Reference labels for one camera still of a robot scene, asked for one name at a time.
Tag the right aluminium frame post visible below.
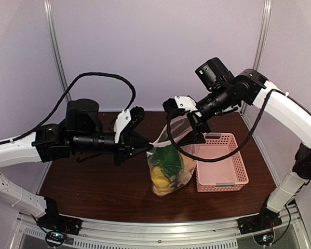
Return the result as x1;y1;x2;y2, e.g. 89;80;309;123
253;0;272;71

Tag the right round circuit board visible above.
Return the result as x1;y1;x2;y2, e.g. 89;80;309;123
253;231;275;246

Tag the aluminium frame post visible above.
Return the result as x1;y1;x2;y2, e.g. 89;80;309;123
253;0;272;71
43;0;68;92

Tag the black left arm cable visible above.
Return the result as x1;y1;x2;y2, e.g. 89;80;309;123
0;72;137;146

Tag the yellow lemon toy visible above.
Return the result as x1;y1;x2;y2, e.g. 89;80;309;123
151;167;171;196

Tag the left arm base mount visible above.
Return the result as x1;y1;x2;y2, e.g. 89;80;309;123
36;215;82;236

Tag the orange mango toy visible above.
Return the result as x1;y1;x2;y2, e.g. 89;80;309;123
181;155;196;174

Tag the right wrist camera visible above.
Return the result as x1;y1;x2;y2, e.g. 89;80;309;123
163;96;201;117

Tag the left round circuit board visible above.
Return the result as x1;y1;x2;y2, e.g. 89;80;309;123
45;231;66;247

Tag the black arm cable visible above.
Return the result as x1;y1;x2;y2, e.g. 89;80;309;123
166;89;283;163
0;72;137;146

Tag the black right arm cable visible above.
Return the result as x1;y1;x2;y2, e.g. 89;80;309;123
166;89;283;163

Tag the left aluminium frame post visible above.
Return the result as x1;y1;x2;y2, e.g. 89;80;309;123
43;0;68;92

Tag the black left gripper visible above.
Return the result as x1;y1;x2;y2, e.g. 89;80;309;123
71;129;154;167

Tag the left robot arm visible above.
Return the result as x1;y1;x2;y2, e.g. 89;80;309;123
0;99;153;230

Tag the clear zip top bag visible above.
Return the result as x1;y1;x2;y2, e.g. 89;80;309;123
146;115;199;196

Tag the green bok choy toy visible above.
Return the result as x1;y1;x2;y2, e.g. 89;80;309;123
153;145;183;178

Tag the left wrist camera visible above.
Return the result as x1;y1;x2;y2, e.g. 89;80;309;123
113;106;145;144

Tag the round circuit board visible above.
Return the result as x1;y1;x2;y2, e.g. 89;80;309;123
253;231;275;246
45;231;66;247

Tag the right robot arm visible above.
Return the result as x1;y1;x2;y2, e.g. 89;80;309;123
174;58;311;229

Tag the pink plastic basket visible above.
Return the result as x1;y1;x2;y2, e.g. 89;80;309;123
195;133;249;192

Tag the front aluminium rail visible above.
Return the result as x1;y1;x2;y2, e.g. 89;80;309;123
8;205;311;248

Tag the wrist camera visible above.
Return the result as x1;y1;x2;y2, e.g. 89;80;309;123
163;96;201;117
113;106;145;144

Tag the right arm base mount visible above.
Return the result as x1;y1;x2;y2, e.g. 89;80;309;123
237;214;282;234

